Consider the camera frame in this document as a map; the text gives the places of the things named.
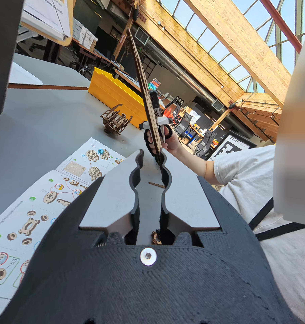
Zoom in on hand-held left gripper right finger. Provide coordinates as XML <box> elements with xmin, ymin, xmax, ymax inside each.
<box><xmin>159</xmin><ymin>148</ymin><xmax>220</xmax><ymax>245</ymax></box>

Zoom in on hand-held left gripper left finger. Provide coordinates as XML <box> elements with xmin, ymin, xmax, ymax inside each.
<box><xmin>79</xmin><ymin>149</ymin><xmax>145</xmax><ymax>245</ymax></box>

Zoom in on wooden laser-cut parts sheet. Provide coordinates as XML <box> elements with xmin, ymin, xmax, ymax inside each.
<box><xmin>128</xmin><ymin>28</ymin><xmax>169</xmax><ymax>186</ymax></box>

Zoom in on person's right forearm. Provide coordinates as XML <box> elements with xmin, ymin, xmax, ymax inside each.
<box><xmin>168</xmin><ymin>147</ymin><xmax>216</xmax><ymax>186</ymax></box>

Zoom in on person's right hand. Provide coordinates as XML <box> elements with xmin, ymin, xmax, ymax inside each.
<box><xmin>145</xmin><ymin>132</ymin><xmax>184</xmax><ymax>158</ymax></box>

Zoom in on black office chair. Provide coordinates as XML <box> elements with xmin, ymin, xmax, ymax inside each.
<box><xmin>174</xmin><ymin>111</ymin><xmax>194</xmax><ymax>139</ymax></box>
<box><xmin>194</xmin><ymin>130</ymin><xmax>218</xmax><ymax>158</ymax></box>

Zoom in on wooden mechanical model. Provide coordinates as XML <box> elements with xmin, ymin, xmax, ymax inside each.
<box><xmin>100</xmin><ymin>104</ymin><xmax>133</xmax><ymax>136</ymax></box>

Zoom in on stacked yellow bins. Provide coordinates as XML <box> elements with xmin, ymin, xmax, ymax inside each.
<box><xmin>88</xmin><ymin>67</ymin><xmax>149</xmax><ymax>130</ymax></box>

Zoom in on black white marker board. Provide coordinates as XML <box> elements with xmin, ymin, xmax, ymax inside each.
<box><xmin>208</xmin><ymin>131</ymin><xmax>257</xmax><ymax>161</ymax></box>

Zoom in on assembly instruction booklet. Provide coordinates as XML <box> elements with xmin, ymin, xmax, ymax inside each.
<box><xmin>0</xmin><ymin>137</ymin><xmax>127</xmax><ymax>315</ymax></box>

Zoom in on stack of white boxes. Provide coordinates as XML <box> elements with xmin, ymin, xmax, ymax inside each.
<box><xmin>73</xmin><ymin>18</ymin><xmax>99</xmax><ymax>51</ymax></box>

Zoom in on instruction poster on stand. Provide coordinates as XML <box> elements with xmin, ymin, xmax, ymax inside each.
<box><xmin>20</xmin><ymin>0</ymin><xmax>74</xmax><ymax>47</ymax></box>

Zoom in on white stand base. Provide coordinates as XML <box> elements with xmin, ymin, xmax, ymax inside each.
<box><xmin>9</xmin><ymin>62</ymin><xmax>44</xmax><ymax>86</ymax></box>

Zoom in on black model kit box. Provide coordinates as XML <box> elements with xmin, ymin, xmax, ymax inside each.
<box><xmin>0</xmin><ymin>0</ymin><xmax>24</xmax><ymax>117</ymax></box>

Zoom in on black harness strap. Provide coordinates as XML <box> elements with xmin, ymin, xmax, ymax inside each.
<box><xmin>248</xmin><ymin>197</ymin><xmax>305</xmax><ymax>241</ymax></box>

